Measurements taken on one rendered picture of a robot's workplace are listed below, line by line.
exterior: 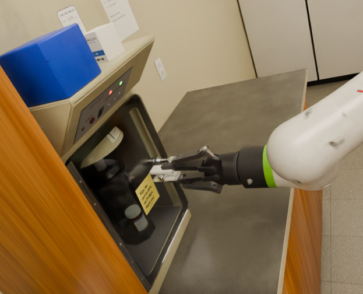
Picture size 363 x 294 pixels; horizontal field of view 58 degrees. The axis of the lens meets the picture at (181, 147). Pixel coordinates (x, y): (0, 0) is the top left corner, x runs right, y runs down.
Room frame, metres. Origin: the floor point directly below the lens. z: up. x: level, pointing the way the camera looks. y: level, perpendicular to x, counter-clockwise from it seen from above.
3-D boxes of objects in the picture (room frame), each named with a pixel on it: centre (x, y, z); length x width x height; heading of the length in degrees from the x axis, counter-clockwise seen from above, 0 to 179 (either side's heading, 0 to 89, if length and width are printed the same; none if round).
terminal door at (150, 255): (0.69, 0.13, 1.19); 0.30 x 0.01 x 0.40; 147
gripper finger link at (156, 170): (0.70, 0.06, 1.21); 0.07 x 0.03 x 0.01; 58
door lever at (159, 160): (0.73, 0.07, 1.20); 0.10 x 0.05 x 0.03; 147
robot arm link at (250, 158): (0.58, -0.13, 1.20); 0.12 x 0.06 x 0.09; 148
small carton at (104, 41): (0.70, 0.06, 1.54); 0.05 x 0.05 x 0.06; 43
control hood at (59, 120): (0.66, 0.09, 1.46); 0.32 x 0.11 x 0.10; 148
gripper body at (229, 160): (0.62, -0.07, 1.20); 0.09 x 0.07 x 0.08; 58
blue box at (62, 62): (0.57, 0.14, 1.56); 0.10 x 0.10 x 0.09; 58
